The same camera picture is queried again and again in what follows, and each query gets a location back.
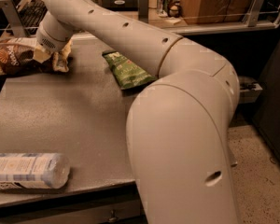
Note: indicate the green drink can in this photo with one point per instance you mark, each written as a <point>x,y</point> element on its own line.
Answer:
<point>163,7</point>

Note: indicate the brown chip bag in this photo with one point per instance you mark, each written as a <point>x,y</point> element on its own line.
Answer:
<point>16,58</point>

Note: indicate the black laptop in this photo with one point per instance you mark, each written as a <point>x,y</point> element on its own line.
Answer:
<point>120,5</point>

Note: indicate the black keyboard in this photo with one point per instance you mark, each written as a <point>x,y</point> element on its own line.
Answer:
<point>32,14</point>

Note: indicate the blue plastic water bottle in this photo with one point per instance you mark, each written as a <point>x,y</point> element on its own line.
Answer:
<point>33,170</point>

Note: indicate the grey metal rail bracket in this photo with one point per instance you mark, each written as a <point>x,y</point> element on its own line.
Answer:
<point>143,10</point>

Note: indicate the grey drawer front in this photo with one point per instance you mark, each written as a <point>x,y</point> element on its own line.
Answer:
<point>78,213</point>

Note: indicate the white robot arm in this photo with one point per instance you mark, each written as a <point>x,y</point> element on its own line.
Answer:
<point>176,128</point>

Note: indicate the wooden cabinet box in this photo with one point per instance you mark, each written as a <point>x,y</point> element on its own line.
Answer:
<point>213,11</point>

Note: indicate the grey metal shelf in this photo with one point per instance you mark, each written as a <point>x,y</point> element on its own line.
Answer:
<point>250,90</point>

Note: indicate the green chip bag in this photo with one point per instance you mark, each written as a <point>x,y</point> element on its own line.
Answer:
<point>128,74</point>

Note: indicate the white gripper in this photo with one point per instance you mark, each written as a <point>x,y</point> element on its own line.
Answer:
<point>48,41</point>

